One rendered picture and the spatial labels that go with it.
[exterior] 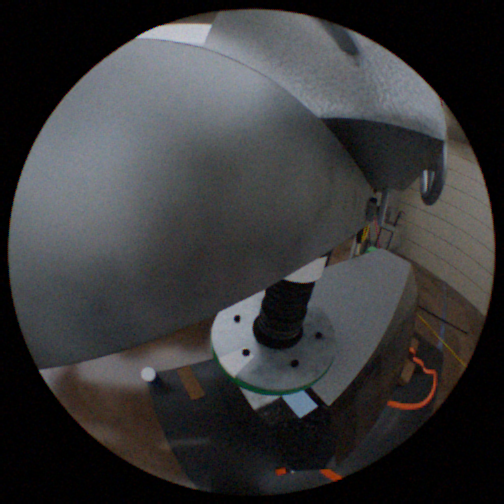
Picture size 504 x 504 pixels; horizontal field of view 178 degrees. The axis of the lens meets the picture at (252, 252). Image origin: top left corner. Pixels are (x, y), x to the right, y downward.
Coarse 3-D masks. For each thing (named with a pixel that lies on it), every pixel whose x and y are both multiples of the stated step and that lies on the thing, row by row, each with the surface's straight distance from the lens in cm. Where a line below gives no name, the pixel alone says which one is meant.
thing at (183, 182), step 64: (128, 64) 3; (192, 64) 3; (64, 128) 2; (128, 128) 2; (192, 128) 2; (256, 128) 3; (320, 128) 5; (64, 192) 2; (128, 192) 2; (192, 192) 2; (256, 192) 3; (320, 192) 5; (64, 256) 2; (128, 256) 2; (192, 256) 2; (256, 256) 3; (320, 256) 7; (64, 320) 3; (128, 320) 3; (192, 320) 3
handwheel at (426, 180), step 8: (440, 160) 24; (432, 168) 29; (440, 168) 24; (424, 176) 35; (432, 176) 29; (440, 176) 24; (424, 184) 34; (432, 184) 25; (440, 184) 24; (424, 192) 31; (432, 192) 25; (440, 192) 25; (424, 200) 29; (432, 200) 26
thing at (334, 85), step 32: (224, 32) 23; (256, 32) 16; (288, 32) 13; (320, 32) 12; (256, 64) 12; (288, 64) 10; (320, 64) 9; (352, 64) 9; (384, 64) 9; (320, 96) 8; (352, 96) 7; (384, 96) 7; (416, 96) 8; (352, 128) 8; (384, 128) 7; (416, 128) 7; (384, 160) 11; (416, 160) 9
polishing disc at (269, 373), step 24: (240, 312) 30; (312, 312) 33; (216, 336) 26; (240, 336) 26; (264, 336) 26; (312, 336) 29; (216, 360) 26; (264, 360) 24; (288, 360) 25; (312, 360) 26; (240, 384) 24; (264, 384) 23; (288, 384) 23; (312, 384) 26
